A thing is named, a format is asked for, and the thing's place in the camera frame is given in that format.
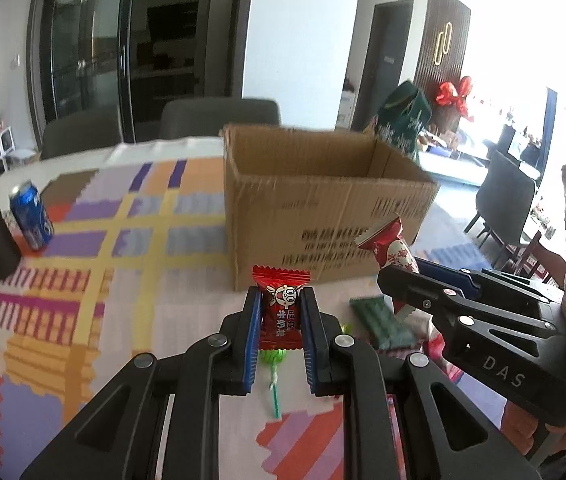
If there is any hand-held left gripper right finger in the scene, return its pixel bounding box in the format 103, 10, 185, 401
299, 285, 546, 480

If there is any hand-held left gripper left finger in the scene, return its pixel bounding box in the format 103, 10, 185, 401
18, 285, 264, 480

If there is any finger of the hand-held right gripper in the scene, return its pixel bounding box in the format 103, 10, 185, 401
377, 264, 561, 341
415, 257, 566, 321

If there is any red candy packet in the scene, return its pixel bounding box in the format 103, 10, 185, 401
252, 266, 311, 351

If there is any red and white snack packet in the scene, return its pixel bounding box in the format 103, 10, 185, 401
355, 212, 431, 323

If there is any pink snack packet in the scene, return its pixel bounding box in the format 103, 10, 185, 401
426, 332, 464, 383

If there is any brown cardboard box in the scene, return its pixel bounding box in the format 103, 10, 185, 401
219, 122, 441, 292

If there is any person's right hand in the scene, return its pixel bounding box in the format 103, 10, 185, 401
502, 400, 539, 458

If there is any green lollipop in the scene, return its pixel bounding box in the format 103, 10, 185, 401
258, 349, 289, 420

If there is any green snack packet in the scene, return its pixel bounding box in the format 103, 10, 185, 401
349, 296, 416, 352

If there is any wooden chair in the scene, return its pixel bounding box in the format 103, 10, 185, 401
493, 230, 566, 288

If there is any dark dining chair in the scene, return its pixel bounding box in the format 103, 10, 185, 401
464, 150, 539, 256

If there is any white low cabinet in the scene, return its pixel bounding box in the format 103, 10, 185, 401
415, 147, 491, 188

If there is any colourful patterned tablecloth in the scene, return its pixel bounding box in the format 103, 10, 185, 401
0, 135, 514, 480

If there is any clutter of small boxes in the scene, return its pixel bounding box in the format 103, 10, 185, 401
415, 130, 464, 153

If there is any green knitted bag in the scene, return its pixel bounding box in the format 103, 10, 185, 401
370, 80, 434, 163

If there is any red bow decoration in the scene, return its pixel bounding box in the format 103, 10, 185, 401
436, 76, 475, 122

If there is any grey upholstered chair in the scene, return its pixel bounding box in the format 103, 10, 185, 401
160, 97, 282, 141
40, 105, 124, 161

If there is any dark interior door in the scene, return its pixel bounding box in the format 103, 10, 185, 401
350, 0, 414, 133

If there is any blue soda can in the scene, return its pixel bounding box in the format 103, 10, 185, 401
9, 180, 55, 251

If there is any white chair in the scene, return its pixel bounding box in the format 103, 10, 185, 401
0, 127, 38, 181

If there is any dark glass-door cabinet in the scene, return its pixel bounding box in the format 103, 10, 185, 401
28, 0, 244, 146

